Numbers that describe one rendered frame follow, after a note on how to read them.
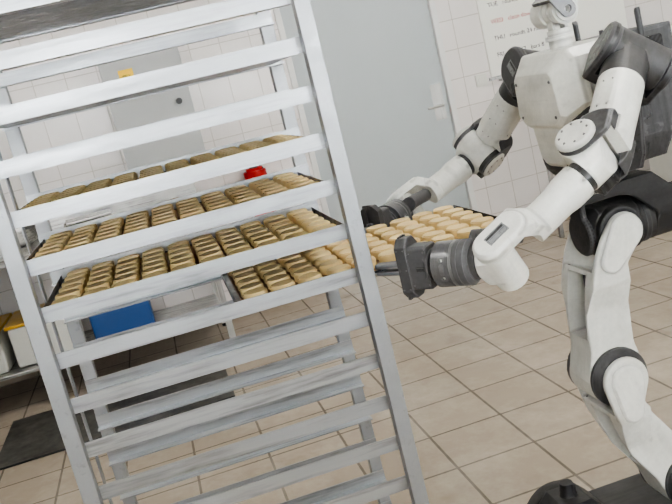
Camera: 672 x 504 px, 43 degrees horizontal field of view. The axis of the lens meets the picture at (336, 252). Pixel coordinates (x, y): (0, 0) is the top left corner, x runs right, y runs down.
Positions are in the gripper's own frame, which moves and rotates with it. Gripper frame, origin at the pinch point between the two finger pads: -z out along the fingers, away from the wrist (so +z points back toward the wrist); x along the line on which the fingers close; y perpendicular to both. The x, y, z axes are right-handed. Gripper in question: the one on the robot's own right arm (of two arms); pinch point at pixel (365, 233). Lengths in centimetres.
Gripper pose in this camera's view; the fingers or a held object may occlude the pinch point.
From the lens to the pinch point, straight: 208.3
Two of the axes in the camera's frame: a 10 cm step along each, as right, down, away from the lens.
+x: -2.3, -9.5, -2.0
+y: 8.2, -0.8, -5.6
